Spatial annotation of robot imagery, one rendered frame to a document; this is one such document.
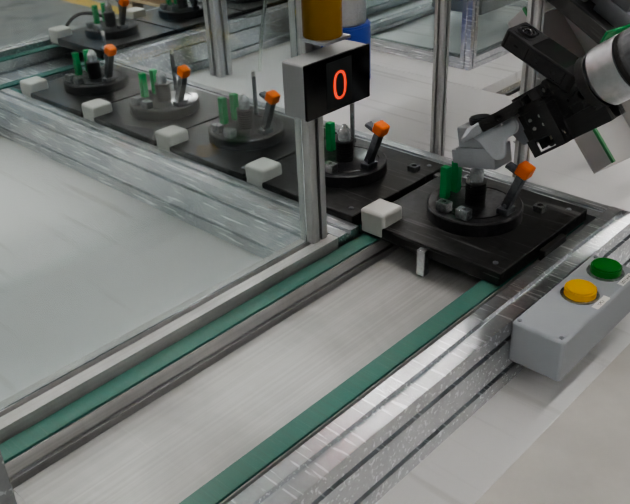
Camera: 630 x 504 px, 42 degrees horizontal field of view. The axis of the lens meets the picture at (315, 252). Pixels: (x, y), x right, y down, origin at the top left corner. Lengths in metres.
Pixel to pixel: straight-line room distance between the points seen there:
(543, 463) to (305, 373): 0.29
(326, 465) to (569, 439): 0.33
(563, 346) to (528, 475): 0.15
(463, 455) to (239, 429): 0.26
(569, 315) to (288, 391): 0.35
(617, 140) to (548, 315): 0.46
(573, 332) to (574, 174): 0.68
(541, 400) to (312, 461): 0.35
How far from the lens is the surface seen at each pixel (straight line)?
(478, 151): 1.16
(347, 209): 1.24
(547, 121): 1.08
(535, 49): 1.08
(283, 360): 1.02
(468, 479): 0.95
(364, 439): 0.84
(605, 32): 1.28
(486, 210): 1.20
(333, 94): 1.05
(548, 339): 1.00
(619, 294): 1.11
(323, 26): 1.02
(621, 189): 1.61
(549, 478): 0.97
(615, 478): 0.99
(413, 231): 1.18
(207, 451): 0.91
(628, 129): 1.45
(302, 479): 0.81
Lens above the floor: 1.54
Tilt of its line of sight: 30 degrees down
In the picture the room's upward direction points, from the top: 3 degrees counter-clockwise
